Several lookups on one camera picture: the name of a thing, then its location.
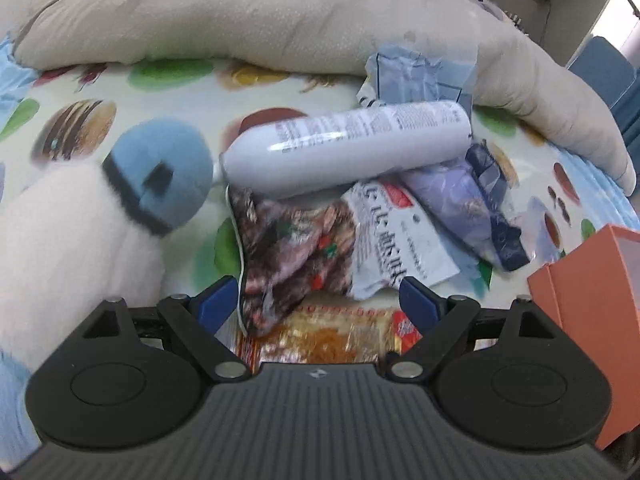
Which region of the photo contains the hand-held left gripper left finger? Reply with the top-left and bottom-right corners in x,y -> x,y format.
52,276 -> 251,382

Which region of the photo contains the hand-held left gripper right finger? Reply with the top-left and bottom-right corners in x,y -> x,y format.
387,276 -> 586,380

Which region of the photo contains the dark brown patterned snack packet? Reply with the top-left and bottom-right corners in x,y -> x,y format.
227,181 -> 462,337

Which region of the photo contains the orange clear snack packet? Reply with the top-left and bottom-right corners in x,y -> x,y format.
232,306 -> 422,367

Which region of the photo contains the orange cardboard box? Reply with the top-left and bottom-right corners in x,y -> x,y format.
527,225 -> 640,452

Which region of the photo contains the white and blue plush penguin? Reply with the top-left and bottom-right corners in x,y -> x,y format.
0,119 -> 217,456

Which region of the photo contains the white spray can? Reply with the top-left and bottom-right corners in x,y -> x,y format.
220,101 -> 474,199

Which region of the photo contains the fruit print bed sheet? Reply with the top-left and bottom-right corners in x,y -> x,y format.
0,35 -> 626,321

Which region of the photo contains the light blue crinkled packet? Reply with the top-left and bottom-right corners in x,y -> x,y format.
357,44 -> 479,112

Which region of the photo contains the grey duvet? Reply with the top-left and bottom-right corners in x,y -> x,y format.
10,0 -> 637,197

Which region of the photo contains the blue chair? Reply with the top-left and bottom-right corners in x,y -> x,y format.
567,35 -> 639,112

